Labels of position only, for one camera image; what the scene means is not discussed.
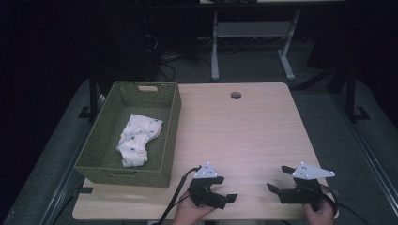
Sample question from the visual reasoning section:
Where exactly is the white printed cloth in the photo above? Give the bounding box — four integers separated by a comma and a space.
115, 113, 164, 168

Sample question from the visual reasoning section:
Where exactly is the white metal desk frame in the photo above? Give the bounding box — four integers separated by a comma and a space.
210, 9, 302, 82

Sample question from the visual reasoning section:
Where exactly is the black metal stand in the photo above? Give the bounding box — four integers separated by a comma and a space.
344, 67, 372, 124
77, 67, 101, 122

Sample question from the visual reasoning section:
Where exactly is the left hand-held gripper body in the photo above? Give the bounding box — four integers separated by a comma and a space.
187, 161, 228, 210

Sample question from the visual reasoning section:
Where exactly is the person's right hand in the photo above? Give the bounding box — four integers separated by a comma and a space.
302, 201, 335, 225

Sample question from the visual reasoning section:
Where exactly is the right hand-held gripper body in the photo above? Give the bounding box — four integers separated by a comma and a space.
277, 161, 336, 206

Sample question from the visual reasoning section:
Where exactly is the metal floor rail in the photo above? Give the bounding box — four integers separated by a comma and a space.
330, 92, 398, 218
38, 93, 107, 225

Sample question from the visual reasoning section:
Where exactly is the tangle of floor cables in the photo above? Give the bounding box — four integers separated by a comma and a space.
142, 32, 215, 83

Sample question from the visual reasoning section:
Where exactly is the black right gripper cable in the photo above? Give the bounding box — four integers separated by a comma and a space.
318, 183, 374, 225

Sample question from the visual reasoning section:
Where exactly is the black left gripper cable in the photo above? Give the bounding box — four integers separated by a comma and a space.
152, 166, 202, 225

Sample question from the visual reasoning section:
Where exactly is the person's left hand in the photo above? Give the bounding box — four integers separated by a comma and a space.
171, 190, 218, 225

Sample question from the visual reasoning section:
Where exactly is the green woven basket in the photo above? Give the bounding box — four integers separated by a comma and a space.
74, 81, 183, 188

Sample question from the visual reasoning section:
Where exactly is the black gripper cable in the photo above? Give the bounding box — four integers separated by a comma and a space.
318, 183, 374, 225
152, 166, 202, 225

